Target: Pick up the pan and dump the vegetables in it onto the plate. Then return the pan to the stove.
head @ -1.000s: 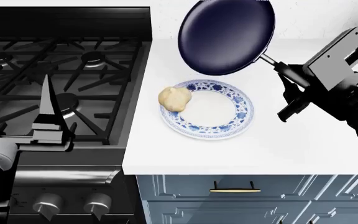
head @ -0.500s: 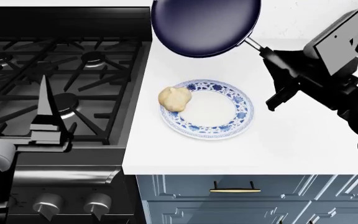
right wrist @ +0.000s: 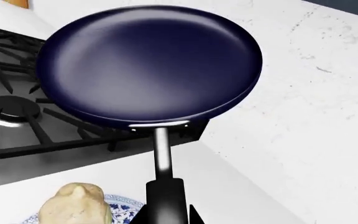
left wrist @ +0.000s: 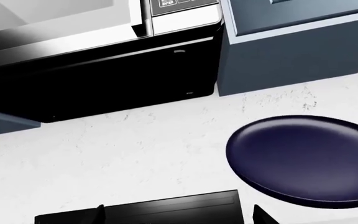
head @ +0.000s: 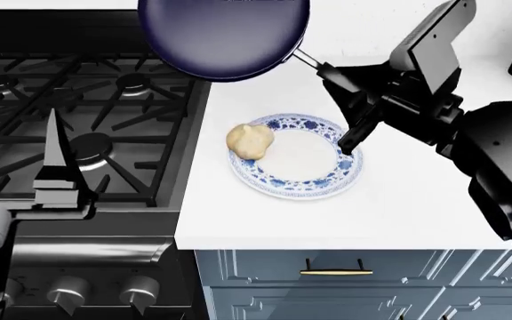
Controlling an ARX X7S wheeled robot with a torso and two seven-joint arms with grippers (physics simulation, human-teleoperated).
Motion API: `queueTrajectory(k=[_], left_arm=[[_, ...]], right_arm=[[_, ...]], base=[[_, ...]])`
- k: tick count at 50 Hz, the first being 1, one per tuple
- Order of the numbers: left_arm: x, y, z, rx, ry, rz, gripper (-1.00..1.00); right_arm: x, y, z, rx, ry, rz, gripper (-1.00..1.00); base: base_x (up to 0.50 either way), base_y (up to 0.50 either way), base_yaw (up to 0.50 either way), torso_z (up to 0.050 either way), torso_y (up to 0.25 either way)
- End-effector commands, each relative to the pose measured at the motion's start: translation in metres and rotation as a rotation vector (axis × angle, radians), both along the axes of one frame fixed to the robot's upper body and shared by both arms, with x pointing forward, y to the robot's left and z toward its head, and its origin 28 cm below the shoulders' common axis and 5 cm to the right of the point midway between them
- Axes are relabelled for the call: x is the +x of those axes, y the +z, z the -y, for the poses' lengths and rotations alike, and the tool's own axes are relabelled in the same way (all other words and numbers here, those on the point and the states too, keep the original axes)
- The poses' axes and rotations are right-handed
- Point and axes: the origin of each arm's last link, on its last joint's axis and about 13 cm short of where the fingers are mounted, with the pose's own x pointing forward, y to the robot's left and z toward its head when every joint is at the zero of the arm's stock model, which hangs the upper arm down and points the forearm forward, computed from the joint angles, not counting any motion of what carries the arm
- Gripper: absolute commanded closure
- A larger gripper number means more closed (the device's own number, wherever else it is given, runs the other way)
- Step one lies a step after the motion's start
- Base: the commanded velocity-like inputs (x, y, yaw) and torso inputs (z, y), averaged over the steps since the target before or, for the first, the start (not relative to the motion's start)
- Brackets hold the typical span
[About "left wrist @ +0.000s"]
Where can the black stove cooktop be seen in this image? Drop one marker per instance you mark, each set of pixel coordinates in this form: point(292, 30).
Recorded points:
point(172, 210)

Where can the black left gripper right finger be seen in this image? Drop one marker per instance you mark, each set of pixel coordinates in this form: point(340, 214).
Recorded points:
point(259, 217)

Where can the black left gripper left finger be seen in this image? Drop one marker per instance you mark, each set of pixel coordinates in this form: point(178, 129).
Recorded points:
point(99, 215)

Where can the dark blue round plate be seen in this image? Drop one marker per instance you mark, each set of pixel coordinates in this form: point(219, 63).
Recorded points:
point(303, 161)

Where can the blue-grey wall cabinet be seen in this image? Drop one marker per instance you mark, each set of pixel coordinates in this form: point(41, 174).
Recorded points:
point(2, 122)
point(291, 58)

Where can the black and steel microwave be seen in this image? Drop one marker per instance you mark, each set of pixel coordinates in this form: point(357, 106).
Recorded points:
point(104, 81)

